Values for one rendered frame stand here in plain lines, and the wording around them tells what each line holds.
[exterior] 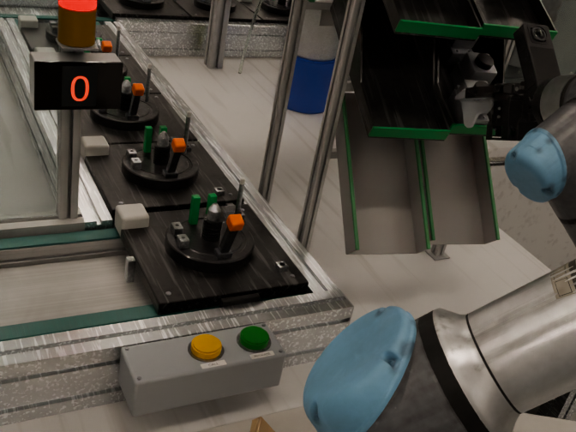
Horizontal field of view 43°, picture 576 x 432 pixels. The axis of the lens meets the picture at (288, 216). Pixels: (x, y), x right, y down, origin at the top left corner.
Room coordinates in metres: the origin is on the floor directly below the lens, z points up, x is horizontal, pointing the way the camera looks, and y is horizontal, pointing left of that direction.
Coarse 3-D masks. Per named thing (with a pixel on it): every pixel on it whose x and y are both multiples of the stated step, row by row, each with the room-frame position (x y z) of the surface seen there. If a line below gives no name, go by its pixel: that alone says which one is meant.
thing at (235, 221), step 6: (228, 216) 0.90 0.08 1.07; (234, 216) 0.90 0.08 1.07; (240, 216) 0.90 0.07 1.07; (228, 222) 0.90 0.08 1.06; (234, 222) 0.89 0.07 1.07; (240, 222) 0.89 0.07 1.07; (228, 228) 0.90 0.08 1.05; (234, 228) 0.89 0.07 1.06; (240, 228) 0.90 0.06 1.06; (228, 234) 0.90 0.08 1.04; (234, 234) 0.90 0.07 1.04; (222, 240) 0.91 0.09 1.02; (228, 240) 0.90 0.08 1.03; (222, 246) 0.91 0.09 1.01; (228, 246) 0.91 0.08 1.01; (222, 252) 0.91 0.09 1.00
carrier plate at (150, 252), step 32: (160, 224) 1.00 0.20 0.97; (256, 224) 1.06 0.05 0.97; (160, 256) 0.91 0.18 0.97; (256, 256) 0.96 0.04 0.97; (288, 256) 0.98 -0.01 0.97; (160, 288) 0.83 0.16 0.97; (192, 288) 0.85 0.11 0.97; (224, 288) 0.86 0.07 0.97; (256, 288) 0.88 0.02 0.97; (288, 288) 0.91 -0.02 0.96
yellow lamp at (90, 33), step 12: (60, 12) 0.94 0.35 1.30; (72, 12) 0.94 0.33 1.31; (84, 12) 0.94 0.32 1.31; (96, 12) 0.97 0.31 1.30; (60, 24) 0.94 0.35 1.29; (72, 24) 0.94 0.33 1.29; (84, 24) 0.94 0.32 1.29; (60, 36) 0.94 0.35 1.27; (72, 36) 0.94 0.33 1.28; (84, 36) 0.94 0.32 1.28
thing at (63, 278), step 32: (0, 224) 0.93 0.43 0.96; (32, 224) 0.94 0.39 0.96; (64, 224) 0.96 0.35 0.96; (0, 256) 0.88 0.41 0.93; (32, 256) 0.90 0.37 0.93; (64, 256) 0.93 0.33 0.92; (96, 256) 0.96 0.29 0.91; (0, 288) 0.83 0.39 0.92; (32, 288) 0.84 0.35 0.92; (64, 288) 0.86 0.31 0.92; (96, 288) 0.87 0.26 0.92; (128, 288) 0.89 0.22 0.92; (0, 320) 0.76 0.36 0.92; (32, 320) 0.77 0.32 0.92; (64, 320) 0.75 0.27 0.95; (96, 320) 0.77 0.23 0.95; (128, 320) 0.78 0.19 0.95
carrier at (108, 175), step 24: (96, 144) 1.20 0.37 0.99; (120, 144) 1.26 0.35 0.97; (144, 144) 1.21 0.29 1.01; (168, 144) 1.18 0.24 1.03; (192, 144) 1.32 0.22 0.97; (96, 168) 1.14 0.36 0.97; (120, 168) 1.16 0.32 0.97; (144, 168) 1.14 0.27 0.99; (192, 168) 1.18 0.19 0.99; (216, 168) 1.24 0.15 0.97; (120, 192) 1.08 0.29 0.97; (144, 192) 1.09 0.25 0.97; (168, 192) 1.11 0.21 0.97; (192, 192) 1.13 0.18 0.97
